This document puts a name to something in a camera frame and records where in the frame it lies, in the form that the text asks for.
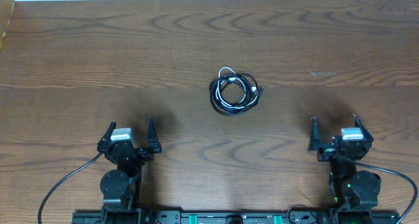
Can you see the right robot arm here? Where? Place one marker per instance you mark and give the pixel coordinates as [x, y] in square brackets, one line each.
[356, 192]

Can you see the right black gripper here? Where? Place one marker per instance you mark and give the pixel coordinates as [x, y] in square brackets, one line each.
[327, 150]

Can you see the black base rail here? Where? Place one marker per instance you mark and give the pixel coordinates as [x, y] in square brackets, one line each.
[176, 217]

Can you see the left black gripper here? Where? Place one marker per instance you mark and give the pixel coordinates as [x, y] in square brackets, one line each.
[155, 148]

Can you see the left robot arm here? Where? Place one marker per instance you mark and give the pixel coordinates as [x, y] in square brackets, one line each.
[121, 187]

